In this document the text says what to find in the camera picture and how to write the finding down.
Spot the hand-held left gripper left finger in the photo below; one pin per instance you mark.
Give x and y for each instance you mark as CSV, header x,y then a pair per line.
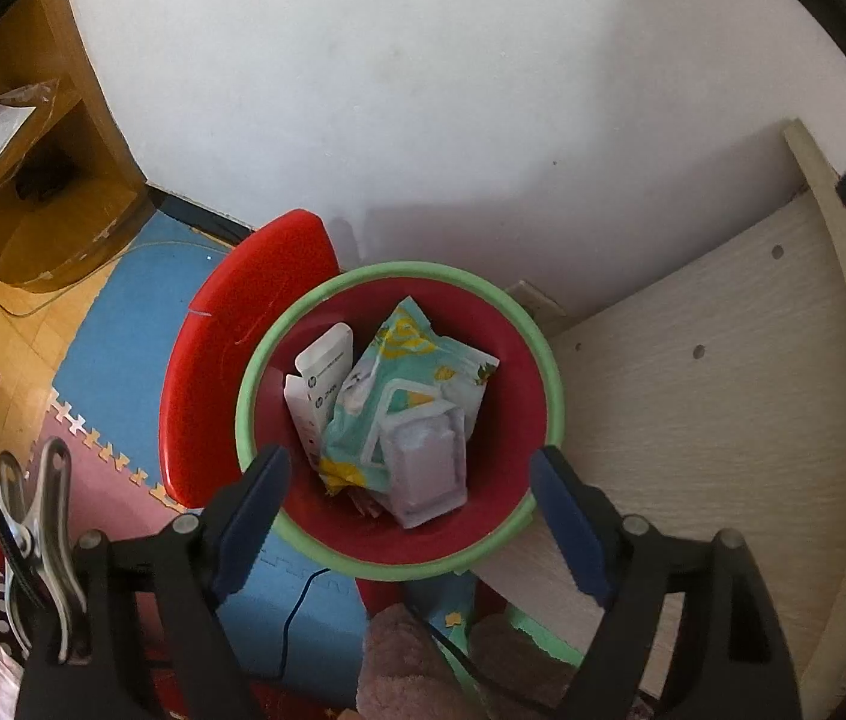
x,y
258,517

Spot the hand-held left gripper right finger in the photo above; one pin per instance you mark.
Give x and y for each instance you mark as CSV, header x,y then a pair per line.
x,y
569,532

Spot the white cardboard box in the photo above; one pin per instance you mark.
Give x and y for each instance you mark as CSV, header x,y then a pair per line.
x,y
318,382

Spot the clear plastic tray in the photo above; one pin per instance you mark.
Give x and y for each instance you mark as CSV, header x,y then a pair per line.
x,y
427,465

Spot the red bin with green rim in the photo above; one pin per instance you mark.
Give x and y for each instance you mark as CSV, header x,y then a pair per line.
x,y
513,382

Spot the teal wet wipes packet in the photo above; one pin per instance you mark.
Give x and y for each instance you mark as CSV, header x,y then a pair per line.
x,y
400,360

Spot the green foam floor mat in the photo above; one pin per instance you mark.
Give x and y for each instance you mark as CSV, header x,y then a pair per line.
x,y
535,634

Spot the red plastic chair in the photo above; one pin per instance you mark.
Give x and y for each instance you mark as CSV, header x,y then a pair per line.
x,y
205,360

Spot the pink foam floor mat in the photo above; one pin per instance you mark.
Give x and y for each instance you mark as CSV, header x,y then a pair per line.
x,y
93,487

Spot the metal spring clip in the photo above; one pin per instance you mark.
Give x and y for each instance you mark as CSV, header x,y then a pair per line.
x,y
37,532

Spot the blue foam floor mat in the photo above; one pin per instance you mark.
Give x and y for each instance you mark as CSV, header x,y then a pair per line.
x,y
130,330

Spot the brown wooden cabinet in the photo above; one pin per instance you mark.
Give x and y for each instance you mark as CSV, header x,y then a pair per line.
x,y
18,255

